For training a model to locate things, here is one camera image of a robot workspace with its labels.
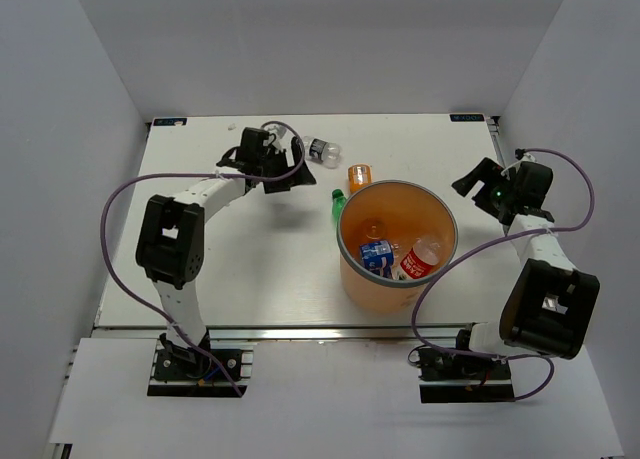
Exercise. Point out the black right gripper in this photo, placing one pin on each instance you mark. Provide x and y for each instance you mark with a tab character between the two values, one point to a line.
486	171

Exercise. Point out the left blue corner sticker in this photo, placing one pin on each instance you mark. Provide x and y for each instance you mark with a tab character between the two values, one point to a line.
169	122

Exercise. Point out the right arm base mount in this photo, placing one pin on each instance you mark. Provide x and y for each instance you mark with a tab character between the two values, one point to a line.
459	379

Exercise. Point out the small orange bottle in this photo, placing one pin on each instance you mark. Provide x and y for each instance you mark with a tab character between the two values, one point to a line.
359	176

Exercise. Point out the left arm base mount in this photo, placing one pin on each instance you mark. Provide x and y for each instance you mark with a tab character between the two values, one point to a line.
172	377

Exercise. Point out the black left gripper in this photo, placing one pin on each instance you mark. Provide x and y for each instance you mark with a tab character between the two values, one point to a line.
304	177

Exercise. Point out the clear bottle blue label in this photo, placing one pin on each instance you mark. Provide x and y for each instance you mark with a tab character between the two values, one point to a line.
377	257

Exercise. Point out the blue corner sticker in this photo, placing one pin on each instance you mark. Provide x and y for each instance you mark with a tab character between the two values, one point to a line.
466	117
169	122

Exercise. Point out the aluminium right side rail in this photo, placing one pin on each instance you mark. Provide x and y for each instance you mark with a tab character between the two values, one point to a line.
493	127

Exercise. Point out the orange bin grey rim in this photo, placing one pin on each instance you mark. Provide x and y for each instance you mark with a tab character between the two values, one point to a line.
410	212

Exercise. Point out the right blue corner sticker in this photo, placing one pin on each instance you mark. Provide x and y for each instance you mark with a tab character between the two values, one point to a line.
466	117

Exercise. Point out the green plastic bottle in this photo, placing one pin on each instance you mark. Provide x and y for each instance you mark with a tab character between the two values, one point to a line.
338	202

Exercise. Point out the aluminium rail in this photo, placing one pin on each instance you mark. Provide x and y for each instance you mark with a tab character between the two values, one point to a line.
254	334
493	127

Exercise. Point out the clear bottle black label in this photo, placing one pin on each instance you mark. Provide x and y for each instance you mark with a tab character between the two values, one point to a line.
322	152

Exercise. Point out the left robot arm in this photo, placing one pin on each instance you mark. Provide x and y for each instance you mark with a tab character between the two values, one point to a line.
171	244

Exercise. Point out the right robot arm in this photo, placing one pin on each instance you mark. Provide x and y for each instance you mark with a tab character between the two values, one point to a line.
551	304

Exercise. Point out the clear bottle red label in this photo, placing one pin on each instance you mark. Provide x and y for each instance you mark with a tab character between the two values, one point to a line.
420	260

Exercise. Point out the orange juice bottle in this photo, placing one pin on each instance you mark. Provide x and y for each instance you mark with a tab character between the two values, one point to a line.
372	230

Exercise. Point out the aluminium front rail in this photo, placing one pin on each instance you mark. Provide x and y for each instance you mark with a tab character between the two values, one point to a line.
254	334

